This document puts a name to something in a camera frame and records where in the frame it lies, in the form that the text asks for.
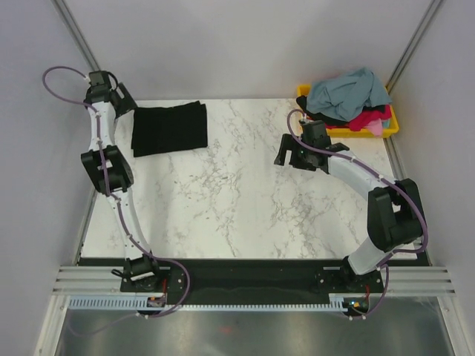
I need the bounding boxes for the grey blue t shirt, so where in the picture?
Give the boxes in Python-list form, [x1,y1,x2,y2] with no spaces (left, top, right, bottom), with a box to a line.
[306,67,392,122]

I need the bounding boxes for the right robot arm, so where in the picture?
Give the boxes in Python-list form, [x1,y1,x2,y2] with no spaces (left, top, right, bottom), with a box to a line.
[274,121,428,292]

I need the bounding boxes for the aluminium frame rail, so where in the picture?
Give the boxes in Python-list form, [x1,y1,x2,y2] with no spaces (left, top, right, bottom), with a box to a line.
[52,266,455,297]

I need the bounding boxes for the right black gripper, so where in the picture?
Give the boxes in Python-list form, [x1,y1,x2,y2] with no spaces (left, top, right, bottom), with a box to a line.
[275,133,317,172]

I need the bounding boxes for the red t shirt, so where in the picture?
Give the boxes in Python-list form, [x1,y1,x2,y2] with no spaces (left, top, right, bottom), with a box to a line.
[348,105,392,131]

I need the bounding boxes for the white slotted cable duct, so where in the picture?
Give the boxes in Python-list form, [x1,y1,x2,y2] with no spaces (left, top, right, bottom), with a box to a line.
[68,295,348,312]

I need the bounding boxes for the black t shirt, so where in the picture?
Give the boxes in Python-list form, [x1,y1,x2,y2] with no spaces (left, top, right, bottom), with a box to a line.
[131,101,208,158]

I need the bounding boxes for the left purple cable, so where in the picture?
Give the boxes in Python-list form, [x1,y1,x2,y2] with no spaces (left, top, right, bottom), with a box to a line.
[42,65,192,337]

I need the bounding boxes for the pink t shirt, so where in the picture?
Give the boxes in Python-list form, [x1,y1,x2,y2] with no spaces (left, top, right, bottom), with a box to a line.
[365,119,384,137]

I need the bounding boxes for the right aluminium corner post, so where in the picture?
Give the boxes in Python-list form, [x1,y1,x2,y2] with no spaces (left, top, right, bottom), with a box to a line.
[386,0,445,94]

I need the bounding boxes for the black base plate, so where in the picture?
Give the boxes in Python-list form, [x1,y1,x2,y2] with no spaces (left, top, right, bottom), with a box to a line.
[135,259,384,305]

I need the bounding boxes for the left aluminium corner post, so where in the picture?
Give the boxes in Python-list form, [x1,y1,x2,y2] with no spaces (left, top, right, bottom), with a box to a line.
[51,0,101,74]

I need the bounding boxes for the aluminium corner post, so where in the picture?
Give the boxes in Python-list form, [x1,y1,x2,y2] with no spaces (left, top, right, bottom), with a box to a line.
[51,0,101,74]
[386,0,445,94]

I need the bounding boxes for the yellow plastic bin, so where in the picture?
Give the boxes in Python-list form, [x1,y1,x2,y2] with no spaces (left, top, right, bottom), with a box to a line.
[296,84,399,139]

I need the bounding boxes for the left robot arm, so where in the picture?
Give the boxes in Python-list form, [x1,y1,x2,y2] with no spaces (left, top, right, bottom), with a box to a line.
[81,70,163,292]

